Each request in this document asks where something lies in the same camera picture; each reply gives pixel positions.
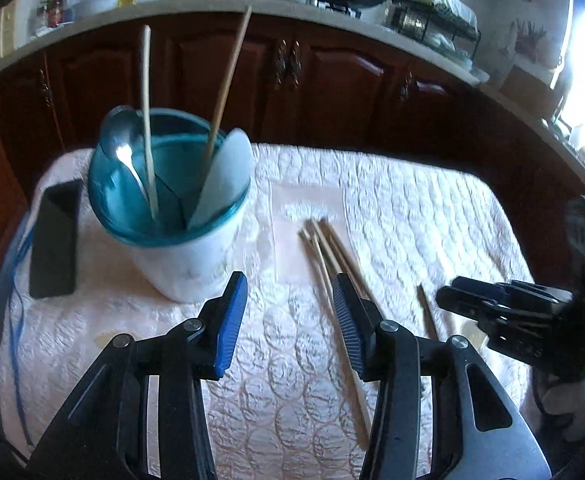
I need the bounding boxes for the white ceramic spoon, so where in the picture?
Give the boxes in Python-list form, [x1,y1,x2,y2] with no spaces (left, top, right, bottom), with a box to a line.
[188,128,253,230]

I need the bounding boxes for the brown wooden chopstick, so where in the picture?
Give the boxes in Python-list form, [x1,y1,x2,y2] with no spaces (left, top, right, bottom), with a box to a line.
[202,6,252,176]
[319,219,377,304]
[416,284,440,341]

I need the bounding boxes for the floral white utensil holder cup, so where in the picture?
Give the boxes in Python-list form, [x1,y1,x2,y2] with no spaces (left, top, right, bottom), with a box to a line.
[87,108,250,304]

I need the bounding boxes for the black dish rack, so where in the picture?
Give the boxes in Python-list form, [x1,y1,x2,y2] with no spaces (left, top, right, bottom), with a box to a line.
[389,0,481,60]

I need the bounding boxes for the dark wooden lower cabinets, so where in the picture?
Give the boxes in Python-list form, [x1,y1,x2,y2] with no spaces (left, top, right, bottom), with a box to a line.
[0,6,573,201]

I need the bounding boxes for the white quilted tablecloth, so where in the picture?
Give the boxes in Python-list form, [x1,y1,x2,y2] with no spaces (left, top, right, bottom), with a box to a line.
[0,144,531,479]

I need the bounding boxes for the black rectangular box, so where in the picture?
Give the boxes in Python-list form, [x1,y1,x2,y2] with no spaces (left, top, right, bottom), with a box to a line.
[29,179,83,299]

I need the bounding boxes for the beige microwave oven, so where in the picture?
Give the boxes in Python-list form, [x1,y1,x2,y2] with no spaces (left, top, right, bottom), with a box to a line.
[0,0,42,58]

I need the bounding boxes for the white gloved right hand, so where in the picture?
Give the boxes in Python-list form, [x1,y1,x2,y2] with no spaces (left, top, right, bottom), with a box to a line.
[542,380,585,442]

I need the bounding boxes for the light bamboo chopstick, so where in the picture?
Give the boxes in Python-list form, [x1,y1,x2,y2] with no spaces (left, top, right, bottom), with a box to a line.
[140,25,159,221]
[299,229,371,451]
[307,219,341,283]

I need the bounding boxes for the metal spoon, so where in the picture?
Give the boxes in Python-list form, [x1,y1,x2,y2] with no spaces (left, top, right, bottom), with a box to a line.
[99,105,149,202]

